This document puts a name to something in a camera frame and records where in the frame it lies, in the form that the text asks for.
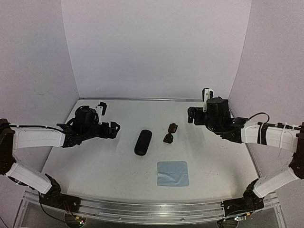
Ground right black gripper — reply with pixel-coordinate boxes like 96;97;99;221
189;107;220;135

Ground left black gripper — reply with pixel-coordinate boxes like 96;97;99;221
81;122;120;141

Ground black glasses case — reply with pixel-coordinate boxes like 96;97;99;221
134;129;152;156

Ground blue cleaning cloth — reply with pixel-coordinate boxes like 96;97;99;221
157;161;190;187

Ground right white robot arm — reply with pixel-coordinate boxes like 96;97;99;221
188;97;304;218

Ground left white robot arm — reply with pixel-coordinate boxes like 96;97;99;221
0;102;121;213

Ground tortoiseshell sunglasses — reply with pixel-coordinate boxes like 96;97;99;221
163;123;178;144

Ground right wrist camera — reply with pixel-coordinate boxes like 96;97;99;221
202;88;213;113

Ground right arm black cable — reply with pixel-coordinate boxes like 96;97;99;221
242;112;271;126

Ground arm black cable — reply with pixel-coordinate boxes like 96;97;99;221
39;201;72;225
242;112;271;126

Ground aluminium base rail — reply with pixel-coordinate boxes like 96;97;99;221
22;190;278;220

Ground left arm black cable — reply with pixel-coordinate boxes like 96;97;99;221
39;201;72;225

